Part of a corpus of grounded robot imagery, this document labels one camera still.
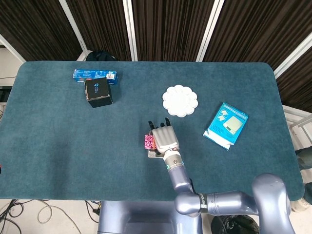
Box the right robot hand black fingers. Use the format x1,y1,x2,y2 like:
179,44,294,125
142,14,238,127
148,117,181,155

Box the pink patterned small box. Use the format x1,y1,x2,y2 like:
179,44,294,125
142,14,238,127
144,134,157,150

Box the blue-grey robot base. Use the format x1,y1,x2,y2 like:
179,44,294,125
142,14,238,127
97,200,203,234

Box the silver digital kitchen scale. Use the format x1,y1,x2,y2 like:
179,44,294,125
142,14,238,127
147,131,165,159

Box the blue kitchen scale box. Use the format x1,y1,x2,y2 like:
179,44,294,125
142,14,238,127
202,101,250,151

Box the white flower-shaped paint palette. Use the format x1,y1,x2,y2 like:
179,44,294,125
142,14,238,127
162,84,198,118

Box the black cube box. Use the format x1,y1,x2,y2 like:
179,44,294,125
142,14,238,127
84,77,114,108

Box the blue felt table mat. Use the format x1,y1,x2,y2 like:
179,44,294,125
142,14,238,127
0,60,305,203

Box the long blue cardboard box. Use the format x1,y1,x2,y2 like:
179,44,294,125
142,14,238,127
72,69,118,85

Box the black bag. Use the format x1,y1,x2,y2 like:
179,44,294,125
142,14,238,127
86,50,117,62

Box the dark brown partition panel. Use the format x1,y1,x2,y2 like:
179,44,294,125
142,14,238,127
0,0,85,62
273,33,312,113
196,0,312,71
123,0,224,62
59,0,134,61

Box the black trash bin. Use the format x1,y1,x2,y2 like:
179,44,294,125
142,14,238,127
211,214,260,234

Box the white metal rack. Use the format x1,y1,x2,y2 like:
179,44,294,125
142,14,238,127
282,104,312,147

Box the person's dark trouser leg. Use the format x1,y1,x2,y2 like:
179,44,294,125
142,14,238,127
294,148,312,172

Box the black floor device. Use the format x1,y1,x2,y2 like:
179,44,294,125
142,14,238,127
0,86,12,102

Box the black power cable with plug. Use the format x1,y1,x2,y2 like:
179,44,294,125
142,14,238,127
84,200,102,223

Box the white floor cable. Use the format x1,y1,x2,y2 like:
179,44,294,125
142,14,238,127
37,204,82,234

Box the black floor cable bundle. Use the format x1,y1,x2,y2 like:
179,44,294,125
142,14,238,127
0,199,26,234

